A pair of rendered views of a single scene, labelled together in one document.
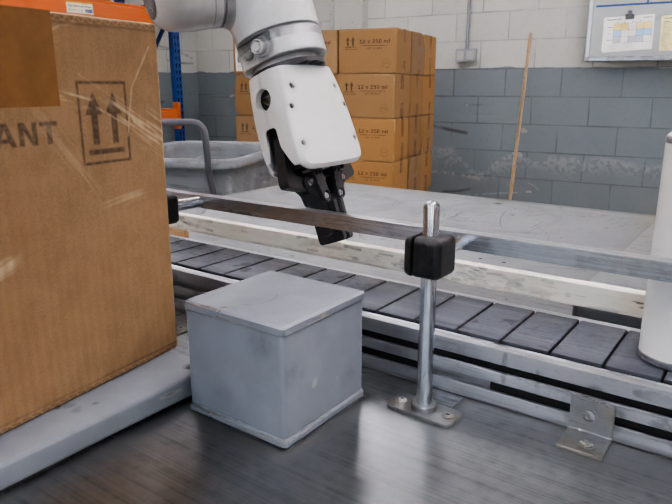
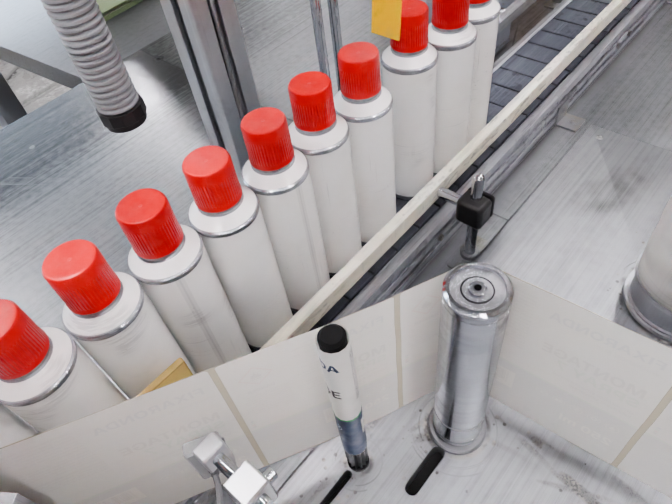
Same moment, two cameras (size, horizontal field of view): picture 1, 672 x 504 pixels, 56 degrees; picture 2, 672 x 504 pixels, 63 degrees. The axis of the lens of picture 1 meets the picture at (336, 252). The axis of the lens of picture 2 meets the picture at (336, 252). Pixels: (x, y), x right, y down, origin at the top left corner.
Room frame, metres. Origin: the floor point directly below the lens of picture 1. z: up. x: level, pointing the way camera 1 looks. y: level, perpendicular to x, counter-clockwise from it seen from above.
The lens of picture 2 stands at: (0.36, -0.79, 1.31)
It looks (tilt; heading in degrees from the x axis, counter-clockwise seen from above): 49 degrees down; 102
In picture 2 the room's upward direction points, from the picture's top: 9 degrees counter-clockwise
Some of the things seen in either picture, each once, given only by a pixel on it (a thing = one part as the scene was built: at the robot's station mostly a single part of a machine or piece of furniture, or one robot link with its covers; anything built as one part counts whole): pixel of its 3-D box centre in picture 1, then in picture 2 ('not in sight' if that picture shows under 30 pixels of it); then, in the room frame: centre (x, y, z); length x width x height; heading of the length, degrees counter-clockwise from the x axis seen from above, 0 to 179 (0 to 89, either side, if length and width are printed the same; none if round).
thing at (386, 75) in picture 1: (337, 144); not in sight; (4.27, -0.01, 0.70); 1.20 x 0.82 x 1.39; 66
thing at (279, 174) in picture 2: not in sight; (288, 220); (0.26, -0.48, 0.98); 0.05 x 0.05 x 0.20
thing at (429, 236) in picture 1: (439, 302); not in sight; (0.46, -0.08, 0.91); 0.07 x 0.03 x 0.16; 144
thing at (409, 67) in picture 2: not in sight; (409, 108); (0.36, -0.33, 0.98); 0.05 x 0.05 x 0.20
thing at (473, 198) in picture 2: not in sight; (474, 217); (0.43, -0.39, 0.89); 0.03 x 0.03 x 0.12; 54
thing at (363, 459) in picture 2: not in sight; (347, 410); (0.32, -0.64, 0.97); 0.02 x 0.02 x 0.19
